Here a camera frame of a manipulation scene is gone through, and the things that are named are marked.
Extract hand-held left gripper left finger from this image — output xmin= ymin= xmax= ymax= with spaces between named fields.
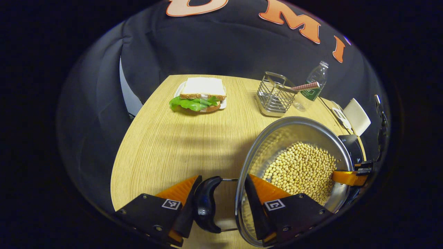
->
xmin=115 ymin=175 xmax=203 ymax=247

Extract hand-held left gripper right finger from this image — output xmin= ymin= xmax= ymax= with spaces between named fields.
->
xmin=244 ymin=173 xmax=333 ymax=247

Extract steel pot with black handles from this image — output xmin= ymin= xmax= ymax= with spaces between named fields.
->
xmin=193 ymin=116 xmax=366 ymax=248

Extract pile of soybeans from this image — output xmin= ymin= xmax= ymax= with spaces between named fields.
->
xmin=262 ymin=141 xmax=338 ymax=205

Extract clear plastic water bottle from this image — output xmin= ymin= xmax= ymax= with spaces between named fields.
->
xmin=293 ymin=61 xmax=329 ymax=112

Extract toy sandwich with lettuce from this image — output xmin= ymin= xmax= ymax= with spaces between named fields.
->
xmin=169 ymin=77 xmax=227 ymax=113

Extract black backdrop cloth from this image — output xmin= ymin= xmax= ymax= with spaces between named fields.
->
xmin=57 ymin=0 xmax=390 ymax=211

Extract tongs with red checkered handle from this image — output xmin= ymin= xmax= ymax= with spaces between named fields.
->
xmin=268 ymin=77 xmax=320 ymax=94

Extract silver wire basket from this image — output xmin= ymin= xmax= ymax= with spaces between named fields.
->
xmin=257 ymin=71 xmax=297 ymax=117

